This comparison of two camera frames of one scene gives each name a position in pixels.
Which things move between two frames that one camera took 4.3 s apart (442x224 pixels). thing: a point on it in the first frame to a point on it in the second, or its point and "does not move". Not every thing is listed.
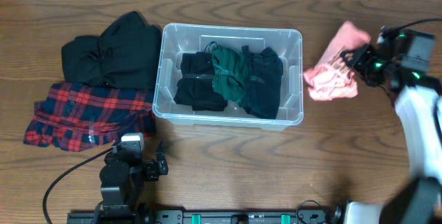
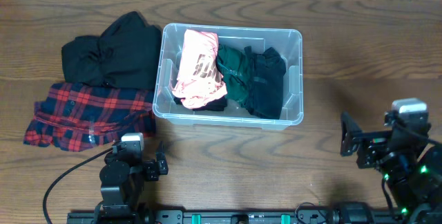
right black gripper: [362, 54] to [381, 144]
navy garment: [264, 70] does not move
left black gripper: [152, 173] does not move
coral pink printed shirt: [332, 79] to [199, 79]
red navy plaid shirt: [76, 116] does not move
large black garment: [127, 54] does not move
